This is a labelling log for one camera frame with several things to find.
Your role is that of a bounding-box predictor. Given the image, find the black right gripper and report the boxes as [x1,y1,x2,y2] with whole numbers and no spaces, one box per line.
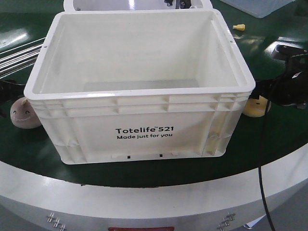
[249,45,308,109]

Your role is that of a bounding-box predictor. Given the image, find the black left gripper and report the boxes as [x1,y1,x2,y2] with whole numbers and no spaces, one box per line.
[0,79,24,105]

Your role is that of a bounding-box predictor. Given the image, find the yellow smiling plush toy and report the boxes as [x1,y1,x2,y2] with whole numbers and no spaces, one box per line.
[242,96,268,117]

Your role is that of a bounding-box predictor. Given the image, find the pink smiling plush toy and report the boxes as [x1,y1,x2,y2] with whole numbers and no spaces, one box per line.
[10,97,41,129]

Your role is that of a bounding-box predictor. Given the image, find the white Totelife plastic crate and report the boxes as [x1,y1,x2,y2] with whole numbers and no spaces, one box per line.
[24,9,255,164]

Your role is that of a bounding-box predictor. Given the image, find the shiny metal rods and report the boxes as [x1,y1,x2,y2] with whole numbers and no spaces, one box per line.
[0,38,45,78]

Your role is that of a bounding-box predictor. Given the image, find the small yellow plastic piece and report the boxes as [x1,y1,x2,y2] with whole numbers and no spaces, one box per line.
[232,24,245,31]

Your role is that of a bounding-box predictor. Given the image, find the translucent plastic bin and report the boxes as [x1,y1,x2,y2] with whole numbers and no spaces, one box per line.
[221,0,294,18]

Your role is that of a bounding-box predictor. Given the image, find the white round table rim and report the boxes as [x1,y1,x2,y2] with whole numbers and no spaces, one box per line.
[0,141,308,231]

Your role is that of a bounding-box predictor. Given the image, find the red label plate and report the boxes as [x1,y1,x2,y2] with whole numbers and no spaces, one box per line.
[108,226,175,231]

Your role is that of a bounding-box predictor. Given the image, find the black cable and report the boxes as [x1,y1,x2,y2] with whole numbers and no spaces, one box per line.
[258,72,293,231]

